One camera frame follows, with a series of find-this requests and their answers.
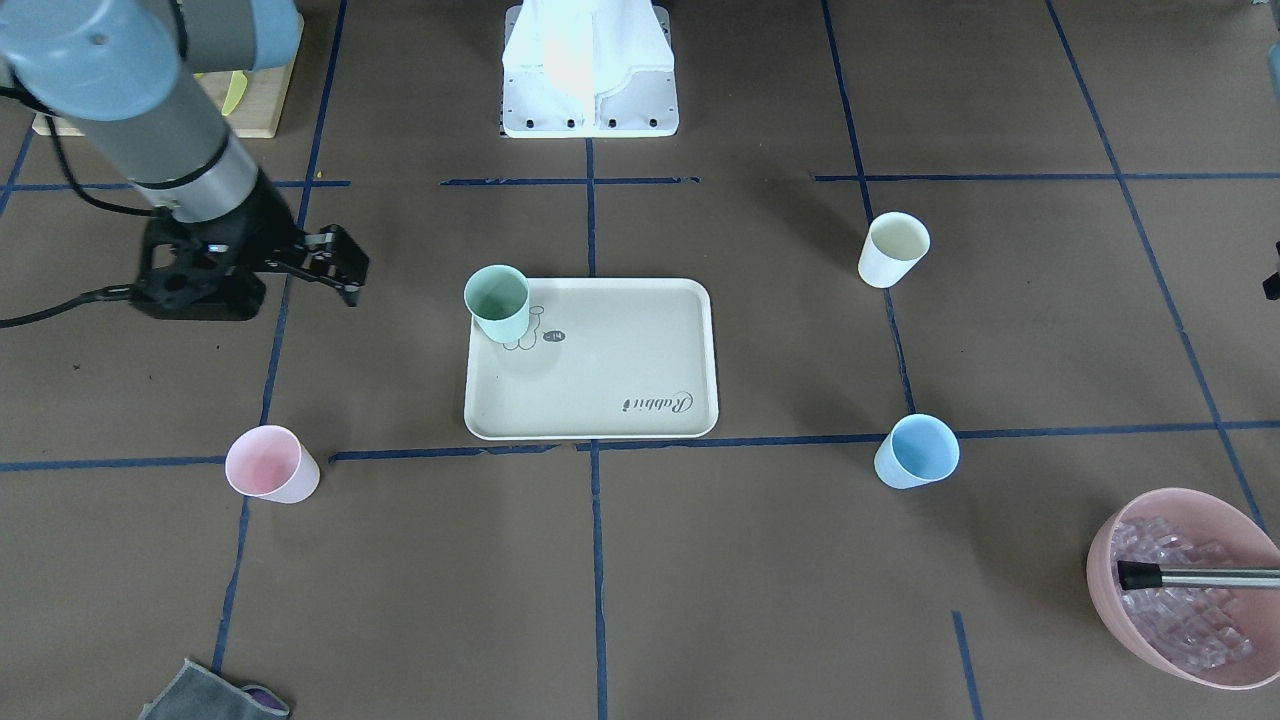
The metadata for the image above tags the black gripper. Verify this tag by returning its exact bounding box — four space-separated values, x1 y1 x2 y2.
150 170 370 307

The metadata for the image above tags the green cup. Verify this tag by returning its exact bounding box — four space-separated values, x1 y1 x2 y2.
463 264 531 345

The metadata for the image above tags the blue cup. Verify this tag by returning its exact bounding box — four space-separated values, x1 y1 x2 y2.
873 413 961 489

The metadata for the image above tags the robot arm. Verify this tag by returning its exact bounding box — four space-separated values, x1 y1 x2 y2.
1 1 369 322

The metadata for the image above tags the cream rabbit tray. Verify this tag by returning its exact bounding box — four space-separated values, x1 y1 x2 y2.
462 278 719 441

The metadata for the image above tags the pink cup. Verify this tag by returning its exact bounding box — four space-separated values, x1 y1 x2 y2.
224 425 321 503

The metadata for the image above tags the yellow-green plastic knife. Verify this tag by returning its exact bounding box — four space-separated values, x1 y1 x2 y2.
221 70 250 117

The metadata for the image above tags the pink bowl with ice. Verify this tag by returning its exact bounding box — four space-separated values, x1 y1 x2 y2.
1085 488 1279 691

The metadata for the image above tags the cream cup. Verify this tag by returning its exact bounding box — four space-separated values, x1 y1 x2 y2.
858 211 931 290

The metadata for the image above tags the grey folded cloth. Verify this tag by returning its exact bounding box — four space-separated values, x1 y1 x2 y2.
138 659 292 719

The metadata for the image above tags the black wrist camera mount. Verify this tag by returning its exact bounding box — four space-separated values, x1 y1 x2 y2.
127 210 266 322

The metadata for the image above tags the white camera pole base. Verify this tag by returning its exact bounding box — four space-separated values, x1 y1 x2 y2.
500 1 680 138

